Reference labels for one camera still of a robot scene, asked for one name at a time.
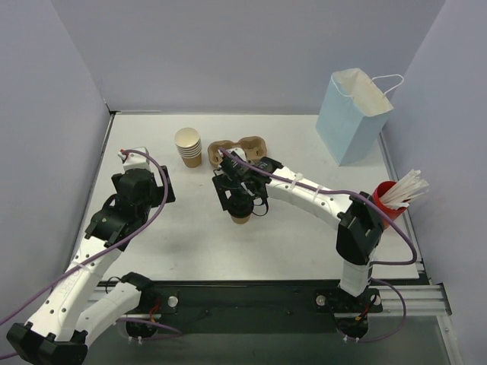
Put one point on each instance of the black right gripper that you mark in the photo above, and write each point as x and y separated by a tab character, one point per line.
221	190

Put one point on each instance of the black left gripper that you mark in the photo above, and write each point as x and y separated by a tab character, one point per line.
164	184

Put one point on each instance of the brown cup with black lid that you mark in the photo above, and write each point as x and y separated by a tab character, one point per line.
240	210

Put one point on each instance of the stack of brown paper cups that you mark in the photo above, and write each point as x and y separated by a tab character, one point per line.
188	143

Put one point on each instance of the light blue paper bag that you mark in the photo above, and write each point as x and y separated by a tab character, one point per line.
353	113

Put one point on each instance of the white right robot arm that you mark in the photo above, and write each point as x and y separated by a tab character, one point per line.
358	225

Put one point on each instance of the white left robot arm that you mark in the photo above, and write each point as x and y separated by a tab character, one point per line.
66	325

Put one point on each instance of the brown pulp cup carrier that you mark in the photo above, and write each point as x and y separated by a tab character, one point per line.
254	148

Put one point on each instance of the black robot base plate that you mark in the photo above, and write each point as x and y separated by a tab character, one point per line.
221	321

